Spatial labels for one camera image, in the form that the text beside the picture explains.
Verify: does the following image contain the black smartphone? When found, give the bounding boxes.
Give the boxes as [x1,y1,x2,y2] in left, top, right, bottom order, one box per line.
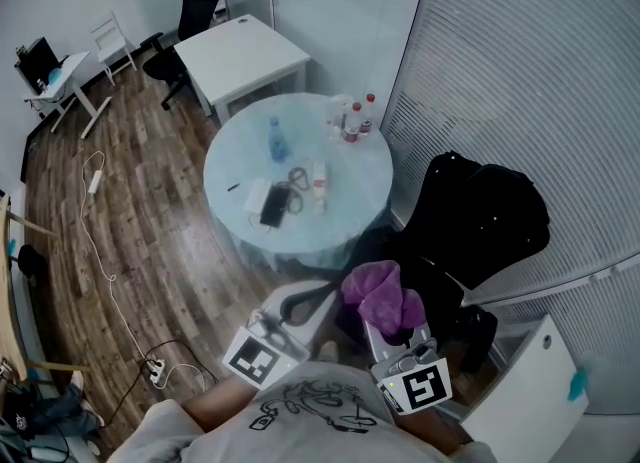
[259,185,292,229]

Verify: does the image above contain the clear empty bottle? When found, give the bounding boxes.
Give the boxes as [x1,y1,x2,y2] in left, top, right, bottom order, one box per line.
[326,95,350,141]

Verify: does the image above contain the wooden table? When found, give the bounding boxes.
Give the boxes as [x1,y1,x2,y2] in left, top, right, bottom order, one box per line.
[0,189,92,388]

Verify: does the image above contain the black coiled cable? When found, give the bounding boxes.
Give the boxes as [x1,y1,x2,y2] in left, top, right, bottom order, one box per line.
[285,166,312,215]

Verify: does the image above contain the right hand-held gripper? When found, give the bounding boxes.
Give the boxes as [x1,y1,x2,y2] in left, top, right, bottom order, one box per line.
[363,319,454,417]

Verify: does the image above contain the blue plastic water bottle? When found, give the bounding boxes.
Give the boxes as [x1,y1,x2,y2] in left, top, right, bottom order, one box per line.
[267,116,292,163]

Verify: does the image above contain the black floor cable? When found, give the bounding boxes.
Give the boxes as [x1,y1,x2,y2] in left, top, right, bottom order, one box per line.
[118,339,221,403]

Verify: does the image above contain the white power strip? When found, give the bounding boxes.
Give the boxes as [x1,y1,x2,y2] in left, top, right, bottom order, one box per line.
[144,357,167,390]

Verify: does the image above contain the red capped water bottle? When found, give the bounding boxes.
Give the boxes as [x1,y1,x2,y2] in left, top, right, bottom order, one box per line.
[358,93,377,135]
[340,101,363,144]

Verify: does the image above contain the round table with blue cloth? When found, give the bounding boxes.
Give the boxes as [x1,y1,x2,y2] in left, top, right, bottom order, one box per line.
[202,92,395,271]

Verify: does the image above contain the white floor cable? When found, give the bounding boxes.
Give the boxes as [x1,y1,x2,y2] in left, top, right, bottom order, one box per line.
[78,149,152,370]

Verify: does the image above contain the person's left forearm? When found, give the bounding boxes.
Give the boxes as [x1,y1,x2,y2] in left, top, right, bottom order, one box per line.
[181,376,262,435]

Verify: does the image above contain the white drawer cabinet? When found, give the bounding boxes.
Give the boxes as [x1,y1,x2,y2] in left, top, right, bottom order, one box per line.
[458,312,592,453]

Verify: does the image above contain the small white standing desk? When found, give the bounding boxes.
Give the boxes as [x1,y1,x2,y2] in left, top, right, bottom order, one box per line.
[23,50,114,140]

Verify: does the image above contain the white flat box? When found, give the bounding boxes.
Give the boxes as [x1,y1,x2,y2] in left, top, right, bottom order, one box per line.
[243,177,273,214]

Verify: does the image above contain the person's grey printed t-shirt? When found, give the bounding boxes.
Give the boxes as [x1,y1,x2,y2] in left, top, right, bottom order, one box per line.
[105,360,497,463]

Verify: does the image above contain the black office chair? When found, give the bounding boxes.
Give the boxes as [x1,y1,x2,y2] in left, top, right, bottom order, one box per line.
[279,150,552,377]

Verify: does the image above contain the black computer monitor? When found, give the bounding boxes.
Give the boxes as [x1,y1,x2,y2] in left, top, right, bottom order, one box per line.
[13,36,62,88]

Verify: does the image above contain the person's right forearm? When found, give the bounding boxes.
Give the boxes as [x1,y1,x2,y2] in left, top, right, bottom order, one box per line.
[393,399,469,456]

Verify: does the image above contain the white bottle with red label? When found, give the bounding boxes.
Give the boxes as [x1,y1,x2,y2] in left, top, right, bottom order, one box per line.
[311,160,330,215]

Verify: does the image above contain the white wooden chair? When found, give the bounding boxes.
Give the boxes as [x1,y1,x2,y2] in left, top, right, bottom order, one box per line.
[90,10,138,87]

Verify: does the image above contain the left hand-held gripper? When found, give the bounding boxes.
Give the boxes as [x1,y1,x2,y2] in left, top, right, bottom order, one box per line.
[221,306,312,391]

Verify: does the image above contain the purple cloth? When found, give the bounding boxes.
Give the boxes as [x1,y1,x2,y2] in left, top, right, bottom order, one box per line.
[340,260,427,345]

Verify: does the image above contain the blue rag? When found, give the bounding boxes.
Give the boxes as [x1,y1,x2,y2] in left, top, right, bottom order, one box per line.
[566,361,592,403]

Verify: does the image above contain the white window blinds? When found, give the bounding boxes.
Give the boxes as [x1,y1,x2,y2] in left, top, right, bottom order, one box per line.
[378,0,640,418]

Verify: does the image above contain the white square desk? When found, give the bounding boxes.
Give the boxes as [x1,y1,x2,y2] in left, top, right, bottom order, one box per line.
[172,14,312,128]

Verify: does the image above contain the black swivel chair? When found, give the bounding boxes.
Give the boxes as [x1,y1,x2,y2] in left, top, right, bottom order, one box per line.
[139,0,222,111]

